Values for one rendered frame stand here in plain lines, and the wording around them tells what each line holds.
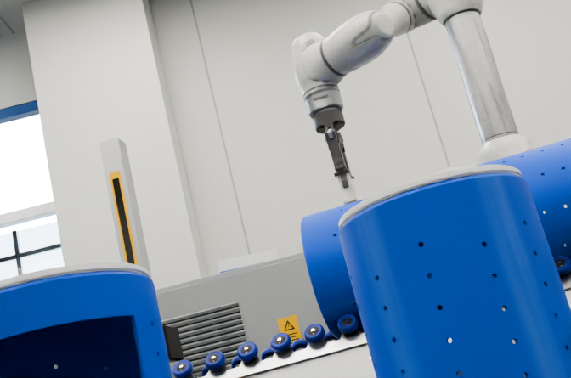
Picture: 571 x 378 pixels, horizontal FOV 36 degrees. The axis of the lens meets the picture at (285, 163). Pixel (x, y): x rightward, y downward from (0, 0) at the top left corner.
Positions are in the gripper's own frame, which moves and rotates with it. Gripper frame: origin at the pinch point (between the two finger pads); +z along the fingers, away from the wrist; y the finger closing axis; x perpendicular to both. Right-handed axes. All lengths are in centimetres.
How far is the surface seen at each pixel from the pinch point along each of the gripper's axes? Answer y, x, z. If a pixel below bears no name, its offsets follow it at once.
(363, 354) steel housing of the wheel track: 18.0, -4.6, 39.1
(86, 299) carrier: 94, -28, 30
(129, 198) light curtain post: -24, -62, -23
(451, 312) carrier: 87, 16, 43
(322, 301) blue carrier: 18.0, -10.0, 26.2
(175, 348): 6, -48, 26
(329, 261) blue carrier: 20.0, -6.1, 18.8
